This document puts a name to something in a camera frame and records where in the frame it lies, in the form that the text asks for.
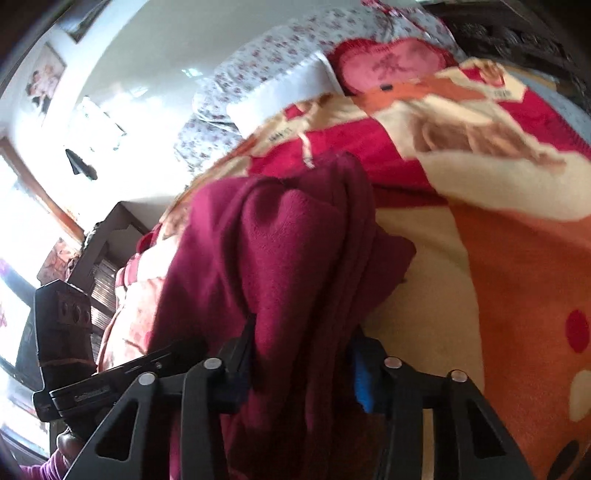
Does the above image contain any slatted wooden panel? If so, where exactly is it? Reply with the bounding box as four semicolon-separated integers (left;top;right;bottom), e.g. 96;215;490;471
90;258;121;333

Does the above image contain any wall poster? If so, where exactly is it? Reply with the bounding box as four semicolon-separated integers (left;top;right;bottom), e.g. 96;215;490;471
25;42;68;127

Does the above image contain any carved wooden headboard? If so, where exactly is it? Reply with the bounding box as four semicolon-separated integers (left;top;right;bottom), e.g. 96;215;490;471
425;0;591;112

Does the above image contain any person's left hand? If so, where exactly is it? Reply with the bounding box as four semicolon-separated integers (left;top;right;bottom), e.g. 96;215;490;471
55;427;86;462

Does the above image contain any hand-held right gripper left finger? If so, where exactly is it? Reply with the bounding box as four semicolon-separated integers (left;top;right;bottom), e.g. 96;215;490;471
65;318;257;480

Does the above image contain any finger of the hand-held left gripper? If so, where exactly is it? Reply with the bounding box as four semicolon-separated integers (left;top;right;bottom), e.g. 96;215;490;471
48;348;178;423

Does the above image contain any red printed picture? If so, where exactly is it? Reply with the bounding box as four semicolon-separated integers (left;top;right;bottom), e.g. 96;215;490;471
37;237;81;284

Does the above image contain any white pillow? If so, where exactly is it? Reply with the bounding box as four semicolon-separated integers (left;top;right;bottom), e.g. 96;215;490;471
226;50;346;137

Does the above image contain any maroon fleece garment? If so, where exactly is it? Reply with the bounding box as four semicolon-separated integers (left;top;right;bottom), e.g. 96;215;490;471
148;150;419;480

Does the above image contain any red heart cushion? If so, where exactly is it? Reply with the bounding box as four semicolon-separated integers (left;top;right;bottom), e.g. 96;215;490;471
327;36;467;97

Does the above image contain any black wall bracket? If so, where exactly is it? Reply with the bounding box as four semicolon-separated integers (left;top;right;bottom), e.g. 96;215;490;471
65;148;99;180

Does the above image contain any wooden window frame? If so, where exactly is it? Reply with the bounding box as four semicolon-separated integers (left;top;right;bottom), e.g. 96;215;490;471
0;136;86;241

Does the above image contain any framed wall picture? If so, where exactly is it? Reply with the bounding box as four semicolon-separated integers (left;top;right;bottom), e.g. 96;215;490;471
58;0;112;43

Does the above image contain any printed checkered blanket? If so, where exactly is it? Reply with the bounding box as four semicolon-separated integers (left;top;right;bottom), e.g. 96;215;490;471
95;55;591;480

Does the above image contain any floral pillow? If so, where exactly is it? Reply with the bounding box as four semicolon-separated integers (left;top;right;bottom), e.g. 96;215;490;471
173;113;245;174
194;0;458;125

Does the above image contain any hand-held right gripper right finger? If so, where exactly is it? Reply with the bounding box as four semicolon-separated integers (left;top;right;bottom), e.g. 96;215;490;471
348;332;536;480

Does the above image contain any person's left forearm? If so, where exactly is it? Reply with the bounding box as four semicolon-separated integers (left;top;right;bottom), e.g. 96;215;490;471
18;450;70;480

